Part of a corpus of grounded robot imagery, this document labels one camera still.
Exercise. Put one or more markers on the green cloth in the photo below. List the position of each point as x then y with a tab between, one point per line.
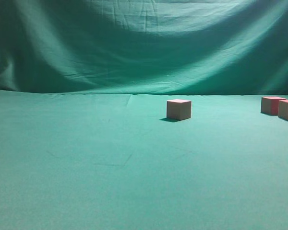
84	139

